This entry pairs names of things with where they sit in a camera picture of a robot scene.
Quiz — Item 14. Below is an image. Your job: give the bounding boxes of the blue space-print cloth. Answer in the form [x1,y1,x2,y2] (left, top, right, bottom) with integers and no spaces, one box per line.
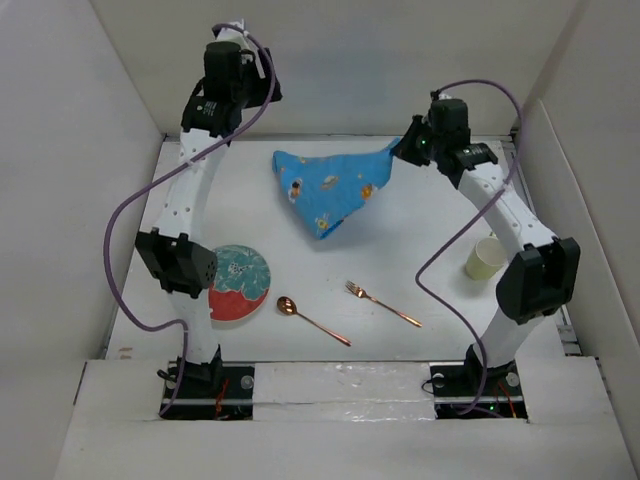
[272,138,399,240]

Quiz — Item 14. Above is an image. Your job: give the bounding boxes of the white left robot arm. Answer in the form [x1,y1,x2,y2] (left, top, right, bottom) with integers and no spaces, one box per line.
[135,40,281,397]

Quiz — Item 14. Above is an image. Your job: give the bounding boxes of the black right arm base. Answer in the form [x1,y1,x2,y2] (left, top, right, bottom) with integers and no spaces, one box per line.
[421,346,528,420]

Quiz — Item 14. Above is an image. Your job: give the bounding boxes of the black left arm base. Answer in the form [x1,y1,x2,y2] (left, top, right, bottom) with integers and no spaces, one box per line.
[157,351,256,421]

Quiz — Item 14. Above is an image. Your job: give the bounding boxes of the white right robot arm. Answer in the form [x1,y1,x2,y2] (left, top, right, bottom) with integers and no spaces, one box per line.
[392,95,581,394]

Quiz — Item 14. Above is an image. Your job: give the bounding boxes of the pale yellow paper cup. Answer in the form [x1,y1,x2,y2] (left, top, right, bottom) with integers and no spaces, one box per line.
[465,236,506,281]

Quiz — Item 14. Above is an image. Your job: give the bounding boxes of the copper fork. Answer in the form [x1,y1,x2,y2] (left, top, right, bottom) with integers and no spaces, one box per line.
[345,280,423,328]

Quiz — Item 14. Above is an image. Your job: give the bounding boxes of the red and teal plate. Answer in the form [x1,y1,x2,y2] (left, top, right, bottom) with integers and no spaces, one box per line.
[208,244,271,323]

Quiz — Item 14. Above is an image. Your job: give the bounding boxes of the copper spoon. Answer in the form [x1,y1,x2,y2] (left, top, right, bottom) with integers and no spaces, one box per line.
[276,295,352,348]

